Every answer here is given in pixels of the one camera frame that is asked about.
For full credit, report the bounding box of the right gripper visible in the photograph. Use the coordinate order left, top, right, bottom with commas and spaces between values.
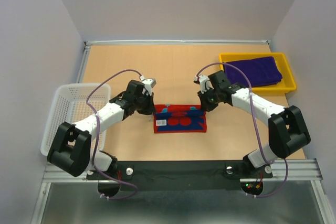
197, 86, 221, 112

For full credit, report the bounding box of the red blue patterned towel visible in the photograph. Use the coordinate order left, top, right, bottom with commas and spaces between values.
153, 104, 207, 134

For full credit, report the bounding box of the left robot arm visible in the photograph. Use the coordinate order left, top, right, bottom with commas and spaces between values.
47, 79, 156, 177

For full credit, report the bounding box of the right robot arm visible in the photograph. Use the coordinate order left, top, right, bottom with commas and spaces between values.
194, 70, 311, 177

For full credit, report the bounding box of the white plastic basket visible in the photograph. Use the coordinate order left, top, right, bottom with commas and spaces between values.
40, 83, 111, 156

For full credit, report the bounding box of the yellow plastic tray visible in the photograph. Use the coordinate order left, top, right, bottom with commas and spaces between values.
219, 52, 297, 95

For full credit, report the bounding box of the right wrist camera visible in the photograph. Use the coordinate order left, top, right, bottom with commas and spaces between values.
194, 74, 211, 93

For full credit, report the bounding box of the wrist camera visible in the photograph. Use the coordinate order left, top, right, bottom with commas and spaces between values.
194, 74, 211, 93
139, 75, 156, 96

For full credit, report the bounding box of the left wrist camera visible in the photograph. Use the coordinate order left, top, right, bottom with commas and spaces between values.
139, 75, 156, 96

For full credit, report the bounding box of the aluminium back rail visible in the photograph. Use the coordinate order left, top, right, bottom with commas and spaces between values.
85, 39, 269, 46

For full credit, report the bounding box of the aluminium rail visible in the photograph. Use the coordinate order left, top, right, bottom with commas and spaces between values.
85, 39, 269, 46
42, 159, 323, 183

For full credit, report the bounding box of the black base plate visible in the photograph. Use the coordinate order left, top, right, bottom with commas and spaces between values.
86, 159, 274, 192

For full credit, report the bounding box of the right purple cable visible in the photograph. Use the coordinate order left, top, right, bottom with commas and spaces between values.
193, 62, 289, 198

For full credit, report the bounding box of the aluminium front rail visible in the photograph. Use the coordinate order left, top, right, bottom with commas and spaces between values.
42, 159, 323, 183

